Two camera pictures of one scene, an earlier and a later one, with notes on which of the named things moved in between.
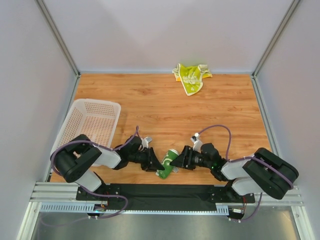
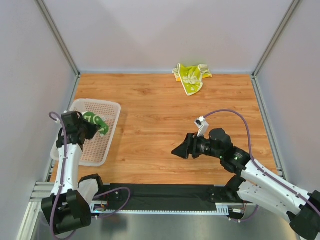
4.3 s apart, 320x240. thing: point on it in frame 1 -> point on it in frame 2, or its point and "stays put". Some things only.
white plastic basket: [98, 119] stays put
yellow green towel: [191, 77] stays put
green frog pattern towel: [171, 155] -> [103, 128]
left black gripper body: [148, 159] -> [89, 129]
